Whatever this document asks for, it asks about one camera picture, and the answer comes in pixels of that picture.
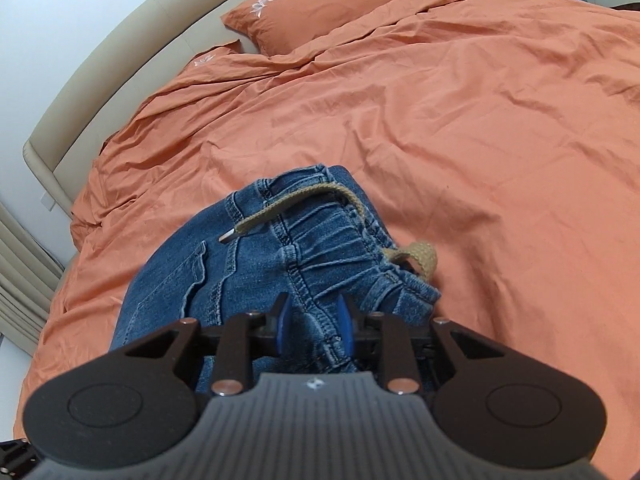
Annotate blue denim jeans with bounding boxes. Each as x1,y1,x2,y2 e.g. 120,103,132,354
111,165,440,375

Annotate beige pleated curtain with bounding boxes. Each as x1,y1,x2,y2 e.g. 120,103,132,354
0,204,64,356

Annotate orange duvet cover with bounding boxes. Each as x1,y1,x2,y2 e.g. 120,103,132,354
22,0,639,479

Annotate beige upholstered headboard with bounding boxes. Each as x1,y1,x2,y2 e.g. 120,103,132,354
23,0,242,212

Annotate orange pillow with embroidery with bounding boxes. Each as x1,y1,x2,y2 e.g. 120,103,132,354
221,0,392,56

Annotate white wall socket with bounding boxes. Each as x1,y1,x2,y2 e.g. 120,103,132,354
40,193,55,211

